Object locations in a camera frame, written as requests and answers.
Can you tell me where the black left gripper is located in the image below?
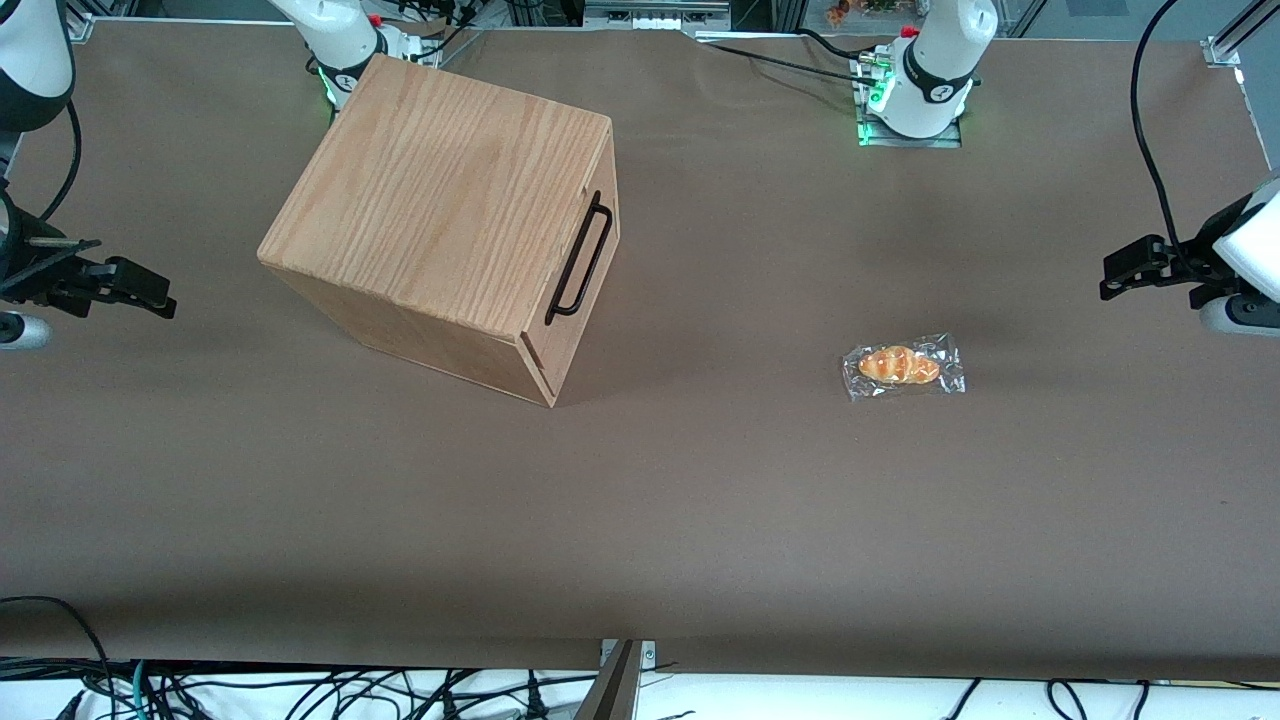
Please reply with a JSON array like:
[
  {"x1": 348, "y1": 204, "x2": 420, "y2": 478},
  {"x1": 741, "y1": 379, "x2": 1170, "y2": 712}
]
[{"x1": 1099, "y1": 235, "x2": 1243, "y2": 311}]

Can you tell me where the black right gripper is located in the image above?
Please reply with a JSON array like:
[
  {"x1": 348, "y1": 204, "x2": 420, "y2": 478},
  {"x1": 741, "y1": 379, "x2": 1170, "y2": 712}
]
[{"x1": 0, "y1": 250, "x2": 179, "y2": 321}]

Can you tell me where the light wooden drawer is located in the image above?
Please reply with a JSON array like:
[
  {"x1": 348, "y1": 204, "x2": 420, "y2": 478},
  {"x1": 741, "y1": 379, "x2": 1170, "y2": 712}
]
[{"x1": 522, "y1": 122, "x2": 622, "y2": 401}]

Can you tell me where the black metal drawer handle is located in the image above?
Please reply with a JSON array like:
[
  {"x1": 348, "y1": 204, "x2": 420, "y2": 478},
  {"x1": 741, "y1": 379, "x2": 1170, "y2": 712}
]
[{"x1": 544, "y1": 190, "x2": 614, "y2": 327}]

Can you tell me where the bread roll in clear wrapper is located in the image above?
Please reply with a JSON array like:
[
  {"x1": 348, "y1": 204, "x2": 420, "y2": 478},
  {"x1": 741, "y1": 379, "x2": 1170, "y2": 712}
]
[{"x1": 842, "y1": 333, "x2": 967, "y2": 402}]

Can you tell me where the light oak wooden cabinet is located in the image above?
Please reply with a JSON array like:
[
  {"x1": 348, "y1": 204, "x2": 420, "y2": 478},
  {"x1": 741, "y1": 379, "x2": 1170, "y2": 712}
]
[{"x1": 257, "y1": 55, "x2": 622, "y2": 409}]

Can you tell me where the brown table mat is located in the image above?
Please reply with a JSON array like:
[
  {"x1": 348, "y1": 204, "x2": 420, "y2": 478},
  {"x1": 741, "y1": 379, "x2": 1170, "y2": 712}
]
[{"x1": 0, "y1": 20, "x2": 1280, "y2": 683}]

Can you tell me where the grey background equipment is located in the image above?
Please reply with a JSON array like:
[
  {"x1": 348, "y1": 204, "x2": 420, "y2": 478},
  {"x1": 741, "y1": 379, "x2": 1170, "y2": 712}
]
[{"x1": 584, "y1": 0, "x2": 733, "y2": 32}]

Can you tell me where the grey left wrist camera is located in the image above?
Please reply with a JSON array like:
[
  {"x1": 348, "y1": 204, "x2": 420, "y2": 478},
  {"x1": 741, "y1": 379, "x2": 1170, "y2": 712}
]
[{"x1": 1199, "y1": 294, "x2": 1280, "y2": 337}]

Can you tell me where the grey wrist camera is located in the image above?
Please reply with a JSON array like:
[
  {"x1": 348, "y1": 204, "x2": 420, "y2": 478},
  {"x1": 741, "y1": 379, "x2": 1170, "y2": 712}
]
[
  {"x1": 1199, "y1": 294, "x2": 1280, "y2": 337},
  {"x1": 0, "y1": 313, "x2": 52, "y2": 351}
]

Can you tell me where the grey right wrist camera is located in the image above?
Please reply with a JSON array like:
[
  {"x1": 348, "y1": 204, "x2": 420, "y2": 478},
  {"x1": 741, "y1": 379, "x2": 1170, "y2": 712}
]
[{"x1": 0, "y1": 313, "x2": 52, "y2": 351}]

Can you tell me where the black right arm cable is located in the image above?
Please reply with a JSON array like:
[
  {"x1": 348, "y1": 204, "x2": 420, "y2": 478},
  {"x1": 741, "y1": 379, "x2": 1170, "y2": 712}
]
[{"x1": 38, "y1": 98, "x2": 83, "y2": 226}]

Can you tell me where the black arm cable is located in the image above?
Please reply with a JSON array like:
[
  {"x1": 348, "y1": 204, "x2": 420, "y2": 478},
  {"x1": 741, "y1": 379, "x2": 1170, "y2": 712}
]
[
  {"x1": 1130, "y1": 0, "x2": 1206, "y2": 276},
  {"x1": 38, "y1": 98, "x2": 83, "y2": 226}
]

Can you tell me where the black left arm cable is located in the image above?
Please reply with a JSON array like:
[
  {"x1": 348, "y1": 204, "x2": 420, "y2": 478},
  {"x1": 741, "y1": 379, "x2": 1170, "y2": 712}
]
[{"x1": 1130, "y1": 0, "x2": 1206, "y2": 276}]

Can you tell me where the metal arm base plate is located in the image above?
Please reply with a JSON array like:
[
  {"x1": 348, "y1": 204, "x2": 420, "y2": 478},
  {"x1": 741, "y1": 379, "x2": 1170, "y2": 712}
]
[
  {"x1": 376, "y1": 20, "x2": 445, "y2": 69},
  {"x1": 853, "y1": 55, "x2": 967, "y2": 150}
]

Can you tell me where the aluminium frame profile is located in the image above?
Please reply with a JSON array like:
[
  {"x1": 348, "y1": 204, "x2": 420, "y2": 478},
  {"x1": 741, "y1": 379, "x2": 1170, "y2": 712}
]
[{"x1": 1204, "y1": 0, "x2": 1280, "y2": 69}]

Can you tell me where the looped black cable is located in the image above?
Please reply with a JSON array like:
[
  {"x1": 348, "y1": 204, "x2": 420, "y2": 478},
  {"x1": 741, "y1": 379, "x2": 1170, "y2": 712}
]
[{"x1": 0, "y1": 596, "x2": 114, "y2": 701}]

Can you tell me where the black base cable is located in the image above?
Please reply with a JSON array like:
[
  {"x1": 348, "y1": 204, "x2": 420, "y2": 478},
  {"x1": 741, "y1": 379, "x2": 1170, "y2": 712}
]
[
  {"x1": 700, "y1": 42, "x2": 869, "y2": 85},
  {"x1": 795, "y1": 27, "x2": 881, "y2": 64}
]

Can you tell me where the grey metal bracket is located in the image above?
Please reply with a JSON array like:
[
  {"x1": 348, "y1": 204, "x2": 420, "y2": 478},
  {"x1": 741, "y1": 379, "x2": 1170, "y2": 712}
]
[{"x1": 599, "y1": 640, "x2": 657, "y2": 673}]

